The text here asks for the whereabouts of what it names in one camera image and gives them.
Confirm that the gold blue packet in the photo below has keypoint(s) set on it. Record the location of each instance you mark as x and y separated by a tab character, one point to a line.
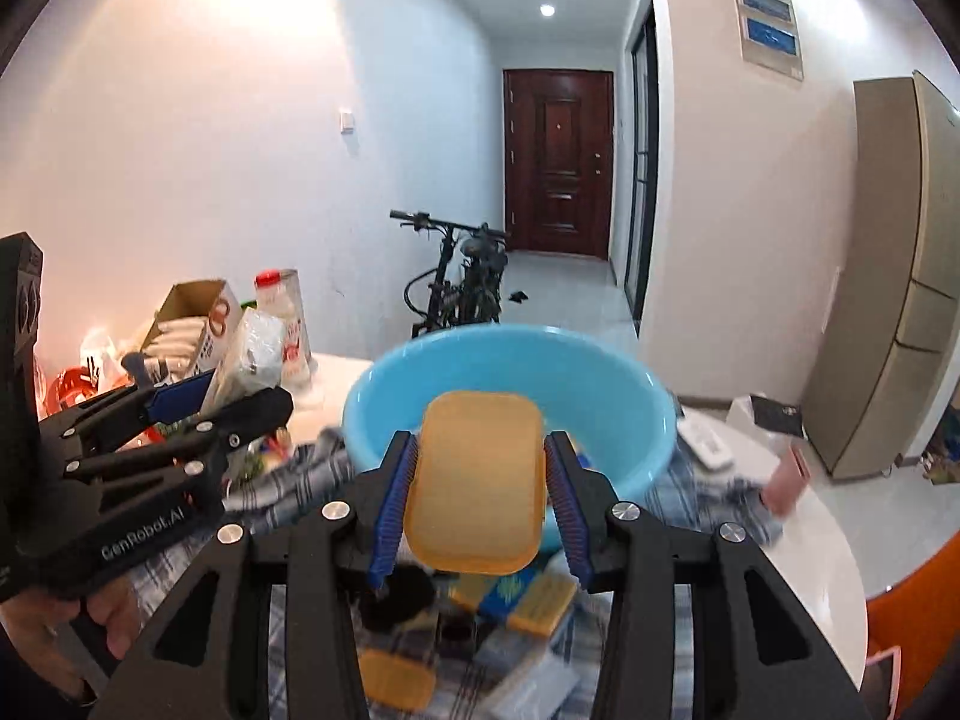
531	601

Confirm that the dark red door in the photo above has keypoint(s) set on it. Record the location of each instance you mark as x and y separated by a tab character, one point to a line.
559	160

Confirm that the strawberry milk bottle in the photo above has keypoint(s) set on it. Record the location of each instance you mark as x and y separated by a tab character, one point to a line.
276	295

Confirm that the red snack bags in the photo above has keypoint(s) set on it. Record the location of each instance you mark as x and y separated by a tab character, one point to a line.
99	372

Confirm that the orange soap box lid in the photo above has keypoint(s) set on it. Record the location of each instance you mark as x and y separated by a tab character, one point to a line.
477	500

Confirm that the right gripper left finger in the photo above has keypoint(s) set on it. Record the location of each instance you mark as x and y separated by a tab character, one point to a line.
204	653

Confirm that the black bicycle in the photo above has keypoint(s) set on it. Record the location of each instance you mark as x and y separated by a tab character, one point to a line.
465	287

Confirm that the pink case tablet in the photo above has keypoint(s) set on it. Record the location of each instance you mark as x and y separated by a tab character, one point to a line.
881	683

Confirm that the grey-blue product box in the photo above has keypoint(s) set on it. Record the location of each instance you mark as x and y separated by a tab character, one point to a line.
535	690

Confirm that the person left hand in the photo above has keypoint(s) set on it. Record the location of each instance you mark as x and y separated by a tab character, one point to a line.
37	623

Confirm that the white foam box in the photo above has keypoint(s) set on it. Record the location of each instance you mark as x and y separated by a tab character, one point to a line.
757	414

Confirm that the blue plastic basin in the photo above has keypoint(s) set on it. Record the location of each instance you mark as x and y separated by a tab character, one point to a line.
614	411

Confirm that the orange chair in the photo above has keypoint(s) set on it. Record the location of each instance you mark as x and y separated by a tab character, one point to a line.
918	619

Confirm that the small black box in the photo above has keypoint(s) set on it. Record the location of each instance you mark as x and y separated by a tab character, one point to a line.
456	635

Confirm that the white remote control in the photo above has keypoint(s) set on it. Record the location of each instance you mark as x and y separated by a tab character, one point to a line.
705	444

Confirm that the black plush toy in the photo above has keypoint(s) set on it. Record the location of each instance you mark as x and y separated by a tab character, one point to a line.
406	593

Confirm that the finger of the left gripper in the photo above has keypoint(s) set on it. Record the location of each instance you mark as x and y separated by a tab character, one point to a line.
225	419
107	422

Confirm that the white light switch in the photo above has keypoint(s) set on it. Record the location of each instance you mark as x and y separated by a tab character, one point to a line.
346	121

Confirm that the cream soap bar pack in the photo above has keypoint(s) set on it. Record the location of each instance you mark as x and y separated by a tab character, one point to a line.
252	362

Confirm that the pink cup holder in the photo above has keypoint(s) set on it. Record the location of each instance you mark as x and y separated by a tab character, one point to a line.
787	483

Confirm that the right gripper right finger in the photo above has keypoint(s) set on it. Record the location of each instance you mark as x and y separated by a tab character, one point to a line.
757	654

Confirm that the wall electrical panel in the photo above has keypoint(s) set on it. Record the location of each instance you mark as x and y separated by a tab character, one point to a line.
769	36

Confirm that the beige refrigerator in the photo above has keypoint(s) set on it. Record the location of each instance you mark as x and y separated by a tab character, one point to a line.
894	316

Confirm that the open cardboard snack box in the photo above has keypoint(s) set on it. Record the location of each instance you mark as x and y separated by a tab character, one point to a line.
193	327

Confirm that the blue plaid cloth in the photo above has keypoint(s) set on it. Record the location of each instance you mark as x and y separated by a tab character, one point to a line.
468	688

